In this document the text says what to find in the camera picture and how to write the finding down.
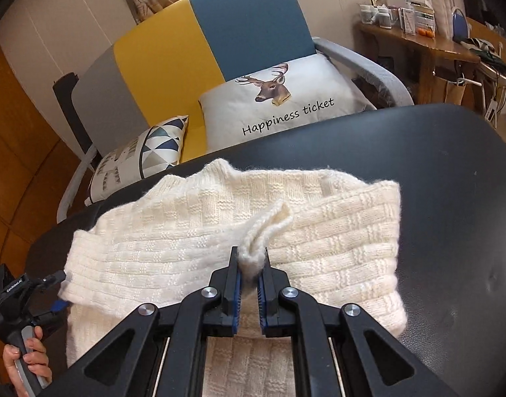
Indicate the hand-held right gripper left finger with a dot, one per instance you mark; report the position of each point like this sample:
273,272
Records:
236,310

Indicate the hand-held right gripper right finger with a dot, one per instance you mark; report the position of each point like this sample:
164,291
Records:
262,310

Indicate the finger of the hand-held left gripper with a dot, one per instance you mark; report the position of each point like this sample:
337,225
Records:
58,307
54,279

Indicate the cream knitted sweater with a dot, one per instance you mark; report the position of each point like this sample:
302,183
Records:
195,223

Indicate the round folding stool with clothes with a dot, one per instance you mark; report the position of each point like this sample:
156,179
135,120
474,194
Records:
490,60

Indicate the person's left hand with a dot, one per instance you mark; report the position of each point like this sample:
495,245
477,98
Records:
40,359

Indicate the wooden wardrobe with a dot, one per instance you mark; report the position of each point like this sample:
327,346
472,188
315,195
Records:
17,153

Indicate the triangle pattern pillow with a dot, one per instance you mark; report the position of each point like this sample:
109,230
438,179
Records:
145,157

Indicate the white deer print pillow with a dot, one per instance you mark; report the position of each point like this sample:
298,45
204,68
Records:
286,103

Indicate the blue yellow grey sofa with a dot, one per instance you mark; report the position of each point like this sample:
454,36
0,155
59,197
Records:
244,25

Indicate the brown paper bag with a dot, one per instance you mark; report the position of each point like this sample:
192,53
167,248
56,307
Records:
459,91

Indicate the white power strip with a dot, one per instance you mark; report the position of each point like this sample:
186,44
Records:
491,111

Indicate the wooden side table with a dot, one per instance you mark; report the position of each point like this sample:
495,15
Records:
418,45

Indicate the dark jar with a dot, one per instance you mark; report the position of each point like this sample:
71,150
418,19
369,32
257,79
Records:
384,20

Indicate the oranges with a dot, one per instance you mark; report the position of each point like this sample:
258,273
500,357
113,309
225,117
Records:
425,32

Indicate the white box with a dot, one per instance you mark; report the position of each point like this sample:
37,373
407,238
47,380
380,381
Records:
408,20

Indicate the blue folding chair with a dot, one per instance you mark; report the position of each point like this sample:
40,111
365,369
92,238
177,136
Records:
459,25

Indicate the wooden board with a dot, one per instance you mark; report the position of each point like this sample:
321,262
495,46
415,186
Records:
484,31

